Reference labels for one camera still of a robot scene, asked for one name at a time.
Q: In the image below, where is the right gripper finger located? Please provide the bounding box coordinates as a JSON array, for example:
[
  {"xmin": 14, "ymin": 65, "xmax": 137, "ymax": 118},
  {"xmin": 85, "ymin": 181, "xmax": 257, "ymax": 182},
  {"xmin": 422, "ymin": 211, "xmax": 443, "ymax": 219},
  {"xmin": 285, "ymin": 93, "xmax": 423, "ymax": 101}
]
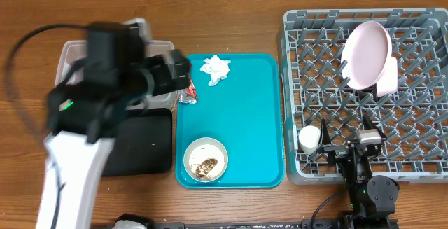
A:
[
  {"xmin": 319, "ymin": 119, "xmax": 332, "ymax": 146},
  {"xmin": 363, "ymin": 113, "xmax": 386, "ymax": 140}
]

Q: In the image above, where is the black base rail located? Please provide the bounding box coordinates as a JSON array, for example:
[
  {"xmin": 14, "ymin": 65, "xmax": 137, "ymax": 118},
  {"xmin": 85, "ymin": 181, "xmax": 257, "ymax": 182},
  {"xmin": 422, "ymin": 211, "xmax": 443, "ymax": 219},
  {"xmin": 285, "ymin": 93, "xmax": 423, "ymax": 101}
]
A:
[{"xmin": 87, "ymin": 218, "xmax": 400, "ymax": 229}]

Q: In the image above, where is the grey bowl with food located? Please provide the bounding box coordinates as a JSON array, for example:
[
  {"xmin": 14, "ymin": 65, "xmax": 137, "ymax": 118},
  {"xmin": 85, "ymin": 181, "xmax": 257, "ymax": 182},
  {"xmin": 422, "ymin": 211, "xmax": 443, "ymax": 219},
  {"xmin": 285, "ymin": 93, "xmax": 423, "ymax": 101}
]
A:
[{"xmin": 183, "ymin": 137, "xmax": 229, "ymax": 183}]

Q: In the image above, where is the crumpled white tissue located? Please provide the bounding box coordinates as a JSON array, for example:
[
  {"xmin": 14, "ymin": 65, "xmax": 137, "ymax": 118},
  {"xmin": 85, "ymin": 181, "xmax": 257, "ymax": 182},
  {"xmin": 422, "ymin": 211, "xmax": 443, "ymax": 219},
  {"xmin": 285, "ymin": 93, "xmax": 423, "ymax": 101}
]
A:
[{"xmin": 199, "ymin": 55, "xmax": 231, "ymax": 87}]

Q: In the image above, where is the black plastic bin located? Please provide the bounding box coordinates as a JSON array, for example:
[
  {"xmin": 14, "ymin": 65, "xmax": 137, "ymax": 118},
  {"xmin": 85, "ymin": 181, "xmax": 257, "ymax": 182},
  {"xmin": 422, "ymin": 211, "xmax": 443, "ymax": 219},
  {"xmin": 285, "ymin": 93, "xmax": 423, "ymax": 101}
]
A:
[{"xmin": 102, "ymin": 108, "xmax": 173, "ymax": 176}]

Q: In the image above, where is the clear plastic bin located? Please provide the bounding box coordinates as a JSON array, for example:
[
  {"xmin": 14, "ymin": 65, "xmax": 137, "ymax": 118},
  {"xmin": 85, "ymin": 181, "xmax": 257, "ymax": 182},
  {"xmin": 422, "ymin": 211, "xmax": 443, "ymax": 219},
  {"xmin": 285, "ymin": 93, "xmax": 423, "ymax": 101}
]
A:
[{"xmin": 55, "ymin": 40, "xmax": 178, "ymax": 111}]

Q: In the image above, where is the white cup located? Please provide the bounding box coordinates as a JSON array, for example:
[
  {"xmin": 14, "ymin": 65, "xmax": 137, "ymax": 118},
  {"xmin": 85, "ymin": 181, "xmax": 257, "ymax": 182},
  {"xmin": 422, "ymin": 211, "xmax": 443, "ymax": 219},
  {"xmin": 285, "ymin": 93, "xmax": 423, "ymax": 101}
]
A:
[{"xmin": 298, "ymin": 125, "xmax": 321, "ymax": 155}]

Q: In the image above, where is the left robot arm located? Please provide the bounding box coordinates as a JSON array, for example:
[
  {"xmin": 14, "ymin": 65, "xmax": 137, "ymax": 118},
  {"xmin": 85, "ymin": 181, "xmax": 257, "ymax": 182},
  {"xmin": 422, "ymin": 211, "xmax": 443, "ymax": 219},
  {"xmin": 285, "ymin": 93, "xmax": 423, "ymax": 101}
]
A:
[{"xmin": 36, "ymin": 22, "xmax": 190, "ymax": 228}]

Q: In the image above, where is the teal serving tray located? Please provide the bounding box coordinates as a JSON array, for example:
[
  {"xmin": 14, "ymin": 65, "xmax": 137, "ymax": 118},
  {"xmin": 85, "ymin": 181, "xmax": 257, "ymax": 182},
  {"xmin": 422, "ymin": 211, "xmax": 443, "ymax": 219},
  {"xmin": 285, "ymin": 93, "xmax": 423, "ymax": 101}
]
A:
[{"xmin": 175, "ymin": 53, "xmax": 285, "ymax": 189}]

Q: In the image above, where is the grey dishwasher rack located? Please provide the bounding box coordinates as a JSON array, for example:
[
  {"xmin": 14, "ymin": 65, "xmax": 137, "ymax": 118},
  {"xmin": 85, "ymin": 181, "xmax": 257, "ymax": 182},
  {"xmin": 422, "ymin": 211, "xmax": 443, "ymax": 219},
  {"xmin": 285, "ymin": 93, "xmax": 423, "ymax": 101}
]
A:
[{"xmin": 279, "ymin": 8, "xmax": 447, "ymax": 185}]

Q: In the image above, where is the red foil wrapper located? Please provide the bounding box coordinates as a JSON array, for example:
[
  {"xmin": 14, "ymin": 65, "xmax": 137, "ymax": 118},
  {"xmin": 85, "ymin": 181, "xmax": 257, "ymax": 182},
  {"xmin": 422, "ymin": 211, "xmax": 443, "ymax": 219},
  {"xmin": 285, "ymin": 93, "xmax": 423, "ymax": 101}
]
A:
[{"xmin": 178, "ymin": 80, "xmax": 198, "ymax": 104}]

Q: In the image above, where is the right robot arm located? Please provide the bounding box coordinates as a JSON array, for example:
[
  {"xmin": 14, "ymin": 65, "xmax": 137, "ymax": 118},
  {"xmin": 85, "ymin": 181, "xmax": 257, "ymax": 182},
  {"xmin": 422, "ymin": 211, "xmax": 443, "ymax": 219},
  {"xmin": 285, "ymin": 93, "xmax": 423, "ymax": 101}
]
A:
[{"xmin": 309, "ymin": 116, "xmax": 400, "ymax": 229}]

